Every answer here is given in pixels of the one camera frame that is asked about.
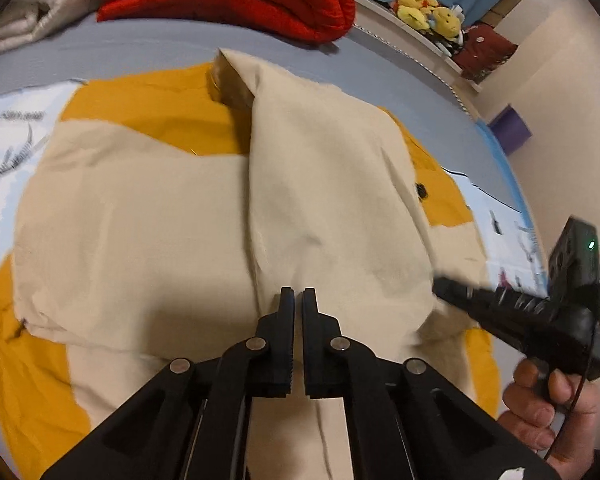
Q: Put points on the beige and mustard garment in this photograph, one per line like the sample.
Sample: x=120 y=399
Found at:
x=170 y=208

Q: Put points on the purple box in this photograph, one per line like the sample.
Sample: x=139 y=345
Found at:
x=510 y=130

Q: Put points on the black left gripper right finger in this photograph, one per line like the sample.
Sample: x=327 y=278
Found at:
x=323 y=367

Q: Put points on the light blue printed bed runner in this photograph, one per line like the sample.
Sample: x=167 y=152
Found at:
x=27 y=119

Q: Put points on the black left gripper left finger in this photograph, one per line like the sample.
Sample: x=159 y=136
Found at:
x=273 y=365

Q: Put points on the dark red bag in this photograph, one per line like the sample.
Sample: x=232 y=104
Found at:
x=484 y=50

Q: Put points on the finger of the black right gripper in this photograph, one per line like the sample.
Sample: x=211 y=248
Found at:
x=506 y=313

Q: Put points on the person's right hand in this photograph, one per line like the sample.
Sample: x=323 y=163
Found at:
x=565 y=425

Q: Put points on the yellow plush toys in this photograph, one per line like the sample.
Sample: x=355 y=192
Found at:
x=432 y=18

